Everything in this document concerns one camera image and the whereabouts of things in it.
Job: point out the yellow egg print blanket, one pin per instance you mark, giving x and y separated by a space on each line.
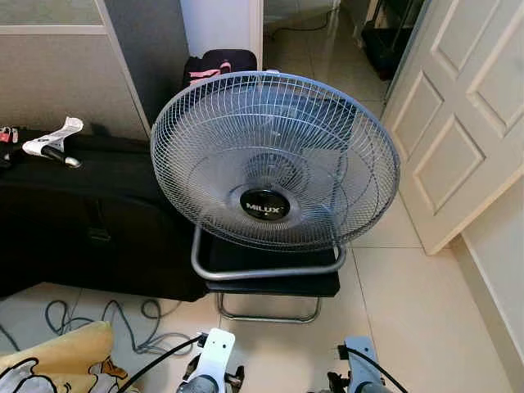
57 352

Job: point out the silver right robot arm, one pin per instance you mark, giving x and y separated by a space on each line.
372 388

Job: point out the grey Milux floor fan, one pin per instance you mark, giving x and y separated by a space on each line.
264 205

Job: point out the black fabric suitcase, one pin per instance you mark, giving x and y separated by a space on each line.
98 213

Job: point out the white panel door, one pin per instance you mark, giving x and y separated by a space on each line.
458 106

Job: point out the black pink bag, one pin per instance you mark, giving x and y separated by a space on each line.
217 61

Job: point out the red key bunch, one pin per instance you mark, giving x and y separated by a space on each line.
6 135

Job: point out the black floor rack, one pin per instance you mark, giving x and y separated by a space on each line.
389 45

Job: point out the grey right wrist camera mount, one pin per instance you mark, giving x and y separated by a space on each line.
360 360

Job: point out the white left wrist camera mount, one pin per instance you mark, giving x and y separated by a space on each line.
214 352

